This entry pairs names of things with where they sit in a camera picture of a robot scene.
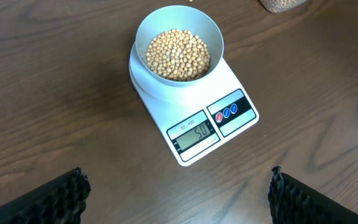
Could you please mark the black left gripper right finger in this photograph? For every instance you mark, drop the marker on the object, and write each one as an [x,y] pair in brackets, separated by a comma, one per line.
[293,202]

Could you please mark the grey bowl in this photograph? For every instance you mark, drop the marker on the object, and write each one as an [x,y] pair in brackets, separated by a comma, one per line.
[179,44]

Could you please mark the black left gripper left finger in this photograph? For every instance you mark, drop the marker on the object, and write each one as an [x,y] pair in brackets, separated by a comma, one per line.
[62,200]

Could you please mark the white digital kitchen scale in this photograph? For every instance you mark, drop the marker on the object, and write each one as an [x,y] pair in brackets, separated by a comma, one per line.
[195,120]

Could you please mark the clear plastic container of beans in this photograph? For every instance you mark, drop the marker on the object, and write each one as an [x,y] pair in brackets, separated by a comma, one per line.
[278,6]

